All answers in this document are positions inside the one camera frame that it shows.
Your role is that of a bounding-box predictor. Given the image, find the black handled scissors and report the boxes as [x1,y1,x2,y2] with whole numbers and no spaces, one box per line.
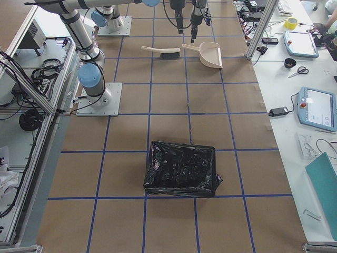
[289,66,309,78]

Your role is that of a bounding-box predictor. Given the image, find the yellow tape roll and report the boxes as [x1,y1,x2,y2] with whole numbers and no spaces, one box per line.
[284,17,298,30]

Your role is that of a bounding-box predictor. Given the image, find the coiled black cable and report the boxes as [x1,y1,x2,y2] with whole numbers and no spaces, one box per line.
[18,109,43,132]

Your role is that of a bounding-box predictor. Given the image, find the grey control box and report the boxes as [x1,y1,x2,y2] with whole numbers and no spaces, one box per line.
[14,19,46,56]

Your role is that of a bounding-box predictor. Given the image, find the beige plastic dustpan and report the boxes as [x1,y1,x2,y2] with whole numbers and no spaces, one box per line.
[182,42,223,69]

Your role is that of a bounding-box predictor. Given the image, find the black power brick with cable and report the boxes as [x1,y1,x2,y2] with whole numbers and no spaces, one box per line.
[268,93,299,118]

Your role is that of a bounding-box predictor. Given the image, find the blue teach pendant near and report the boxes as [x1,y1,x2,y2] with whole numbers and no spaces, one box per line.
[298,87,336,132]

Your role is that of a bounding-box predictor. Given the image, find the metal allen key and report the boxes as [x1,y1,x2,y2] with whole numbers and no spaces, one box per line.
[303,209,321,221]

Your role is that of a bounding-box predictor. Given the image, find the black lined bin right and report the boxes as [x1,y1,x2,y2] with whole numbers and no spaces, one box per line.
[143,141,222,198]

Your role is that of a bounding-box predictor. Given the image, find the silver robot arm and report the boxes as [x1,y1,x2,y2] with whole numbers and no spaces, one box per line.
[25,1,160,105]

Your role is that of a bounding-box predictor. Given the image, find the aluminium frame post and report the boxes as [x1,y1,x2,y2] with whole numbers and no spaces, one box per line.
[245,0,278,60]

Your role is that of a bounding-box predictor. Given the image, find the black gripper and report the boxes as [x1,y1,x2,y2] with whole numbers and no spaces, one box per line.
[170,0,184,34]
[190,0,208,43]

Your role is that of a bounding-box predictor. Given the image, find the blue teach pendant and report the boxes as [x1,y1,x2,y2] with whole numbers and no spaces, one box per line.
[298,87,336,132]
[283,31,319,59]

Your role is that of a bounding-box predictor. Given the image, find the blue teach pendant far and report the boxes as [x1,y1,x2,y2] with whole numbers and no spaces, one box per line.
[283,31,319,59]

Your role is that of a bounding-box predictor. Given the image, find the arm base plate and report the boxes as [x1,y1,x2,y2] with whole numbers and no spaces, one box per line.
[76,83,123,116]
[98,16,132,37]

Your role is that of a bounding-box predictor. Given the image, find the teal folder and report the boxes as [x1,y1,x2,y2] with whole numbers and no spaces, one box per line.
[305,153,336,219]

